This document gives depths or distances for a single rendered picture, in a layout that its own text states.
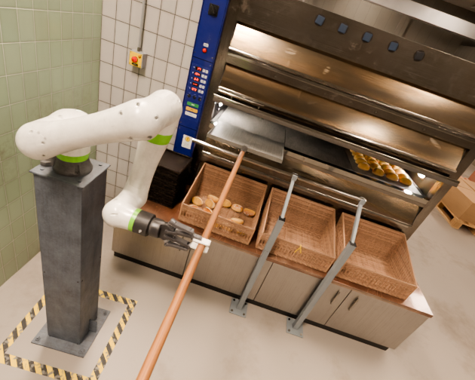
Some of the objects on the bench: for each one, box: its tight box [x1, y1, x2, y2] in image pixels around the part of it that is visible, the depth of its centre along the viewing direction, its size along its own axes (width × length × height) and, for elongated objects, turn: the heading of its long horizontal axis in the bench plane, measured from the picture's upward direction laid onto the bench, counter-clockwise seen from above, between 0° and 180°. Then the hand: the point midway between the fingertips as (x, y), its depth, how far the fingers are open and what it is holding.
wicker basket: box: [178, 163, 268, 245], centre depth 221 cm, size 49×56×28 cm
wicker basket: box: [333, 213, 418, 300], centre depth 222 cm, size 49×56×28 cm
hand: (200, 243), depth 111 cm, fingers closed on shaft, 3 cm apart
